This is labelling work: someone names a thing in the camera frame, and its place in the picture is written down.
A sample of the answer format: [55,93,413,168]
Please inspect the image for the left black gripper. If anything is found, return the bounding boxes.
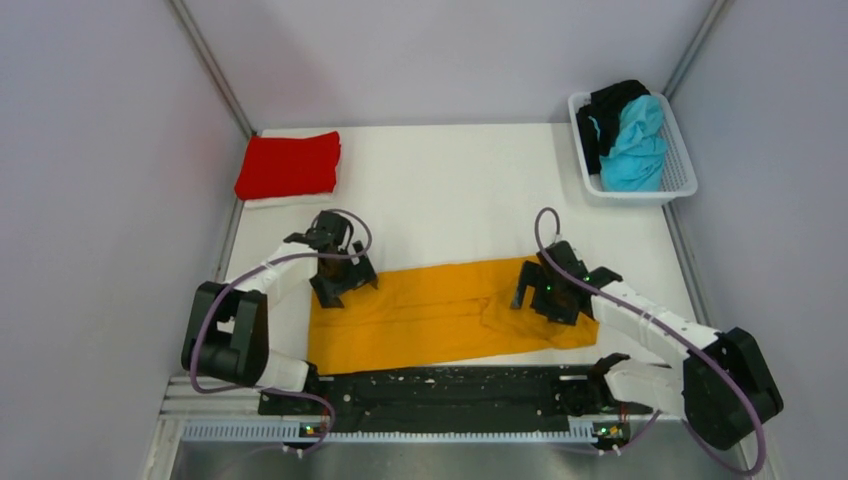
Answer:
[311,240,377,308]

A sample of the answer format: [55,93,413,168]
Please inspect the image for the orange t shirt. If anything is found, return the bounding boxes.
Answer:
[307,257,599,375]

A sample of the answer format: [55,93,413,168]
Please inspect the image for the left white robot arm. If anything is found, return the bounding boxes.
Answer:
[181,208,378,414]

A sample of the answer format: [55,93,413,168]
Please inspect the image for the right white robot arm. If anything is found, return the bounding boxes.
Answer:
[511,240,784,451]

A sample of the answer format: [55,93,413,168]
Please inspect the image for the white folded cloth under red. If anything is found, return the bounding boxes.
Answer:
[234,167,338,209]

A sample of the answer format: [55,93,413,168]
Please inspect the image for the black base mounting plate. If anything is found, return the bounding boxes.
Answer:
[258,365,651,434]

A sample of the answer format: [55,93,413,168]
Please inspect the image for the red folded t shirt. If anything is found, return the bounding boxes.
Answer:
[234,131,342,202]

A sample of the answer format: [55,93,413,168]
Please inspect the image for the cyan t shirt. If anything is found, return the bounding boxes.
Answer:
[600,94,668,193]

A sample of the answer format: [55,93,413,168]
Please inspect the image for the black t shirt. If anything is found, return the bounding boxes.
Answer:
[576,79,650,175]

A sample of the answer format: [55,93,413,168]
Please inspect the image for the white plastic basket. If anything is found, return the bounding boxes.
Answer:
[568,92,698,207]

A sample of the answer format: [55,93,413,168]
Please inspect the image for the white slotted cable duct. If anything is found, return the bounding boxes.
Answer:
[182,419,629,444]

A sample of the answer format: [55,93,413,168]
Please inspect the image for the left aluminium frame post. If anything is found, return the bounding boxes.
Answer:
[164,0,256,138]

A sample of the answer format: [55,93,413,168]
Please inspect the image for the aluminium frame post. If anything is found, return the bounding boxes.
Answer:
[662,0,734,100]
[164,0,256,138]

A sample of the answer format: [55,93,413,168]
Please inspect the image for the right aluminium frame post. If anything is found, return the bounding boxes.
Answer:
[662,0,734,100]

